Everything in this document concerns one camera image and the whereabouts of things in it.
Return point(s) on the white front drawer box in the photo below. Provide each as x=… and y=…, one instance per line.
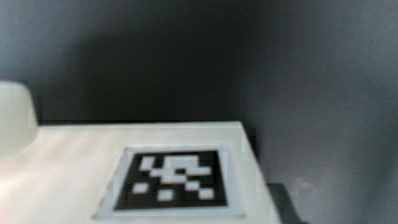
x=125, y=174

